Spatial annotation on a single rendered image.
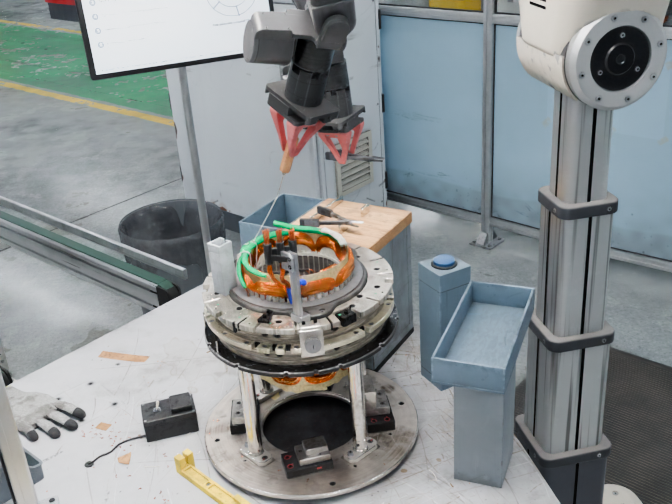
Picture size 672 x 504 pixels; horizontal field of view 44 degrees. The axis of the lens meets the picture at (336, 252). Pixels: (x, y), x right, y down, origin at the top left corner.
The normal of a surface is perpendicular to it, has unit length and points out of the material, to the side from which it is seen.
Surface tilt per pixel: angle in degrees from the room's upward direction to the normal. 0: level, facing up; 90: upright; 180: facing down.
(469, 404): 90
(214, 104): 90
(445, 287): 90
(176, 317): 0
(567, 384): 90
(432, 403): 0
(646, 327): 0
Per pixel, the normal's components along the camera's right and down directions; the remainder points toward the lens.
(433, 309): -0.87, 0.26
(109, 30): 0.36, 0.27
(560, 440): 0.21, 0.41
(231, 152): -0.65, 0.37
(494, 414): -0.36, 0.43
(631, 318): -0.07, -0.90
